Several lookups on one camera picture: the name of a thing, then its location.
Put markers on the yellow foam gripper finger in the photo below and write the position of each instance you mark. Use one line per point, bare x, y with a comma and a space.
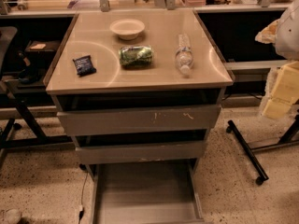
285, 91

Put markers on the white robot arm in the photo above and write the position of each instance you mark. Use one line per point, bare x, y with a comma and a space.
283, 33

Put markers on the grey drawer cabinet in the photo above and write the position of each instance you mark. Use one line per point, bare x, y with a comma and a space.
157, 85

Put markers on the open bottom grey drawer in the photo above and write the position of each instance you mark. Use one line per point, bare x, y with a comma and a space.
154, 192

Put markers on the top grey drawer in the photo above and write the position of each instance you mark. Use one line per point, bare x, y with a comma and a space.
139, 120

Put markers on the middle grey drawer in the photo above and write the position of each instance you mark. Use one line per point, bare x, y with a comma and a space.
142, 152

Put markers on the black wheeled stand leg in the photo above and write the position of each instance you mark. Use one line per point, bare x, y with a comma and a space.
289, 138

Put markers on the clear plastic water bottle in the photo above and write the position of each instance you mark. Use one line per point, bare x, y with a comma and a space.
184, 57

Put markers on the white paper bowl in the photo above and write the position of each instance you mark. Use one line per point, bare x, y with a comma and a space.
127, 29

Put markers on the dark blue snack packet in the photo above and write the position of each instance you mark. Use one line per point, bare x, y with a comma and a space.
84, 66

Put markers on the white ball on floor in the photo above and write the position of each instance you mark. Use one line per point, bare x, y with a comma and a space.
10, 216

